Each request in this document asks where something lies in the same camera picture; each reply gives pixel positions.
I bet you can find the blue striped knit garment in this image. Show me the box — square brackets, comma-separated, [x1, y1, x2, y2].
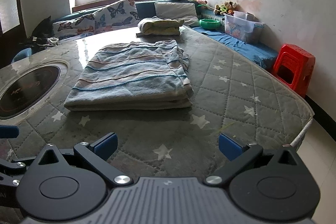
[64, 40, 194, 111]

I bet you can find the round black induction cooktop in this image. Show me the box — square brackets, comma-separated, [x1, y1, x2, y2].
[1, 65, 62, 119]

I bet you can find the grey quilted star table cover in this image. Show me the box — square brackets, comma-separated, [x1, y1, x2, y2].
[0, 24, 315, 224]

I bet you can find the dark wooden door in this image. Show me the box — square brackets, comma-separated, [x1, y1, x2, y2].
[1, 0, 26, 68]

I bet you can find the red plastic box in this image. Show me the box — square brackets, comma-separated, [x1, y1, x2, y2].
[272, 44, 315, 98]

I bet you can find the black bag on sofa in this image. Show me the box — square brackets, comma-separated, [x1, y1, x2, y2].
[20, 16, 59, 53]

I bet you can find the long butterfly print cushion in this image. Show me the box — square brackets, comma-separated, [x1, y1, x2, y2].
[52, 14, 95, 40]

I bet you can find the clear plastic storage box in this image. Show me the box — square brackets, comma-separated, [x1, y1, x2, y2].
[224, 14, 264, 44]

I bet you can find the green plastic bowl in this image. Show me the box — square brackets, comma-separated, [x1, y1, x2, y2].
[199, 19, 221, 30]

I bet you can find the folded yellow floral blanket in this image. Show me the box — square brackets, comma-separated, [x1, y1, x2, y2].
[136, 16, 185, 37]

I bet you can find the upright butterfly print pillow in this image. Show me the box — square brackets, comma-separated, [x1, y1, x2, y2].
[93, 0, 140, 34]

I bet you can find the colourful plush toy pile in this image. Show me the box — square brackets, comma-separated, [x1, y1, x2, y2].
[214, 1, 237, 15]

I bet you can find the blue sofa bench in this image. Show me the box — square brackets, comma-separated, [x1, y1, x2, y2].
[11, 0, 279, 70]

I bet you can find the grey plain pillow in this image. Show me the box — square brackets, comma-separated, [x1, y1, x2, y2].
[154, 2, 200, 27]

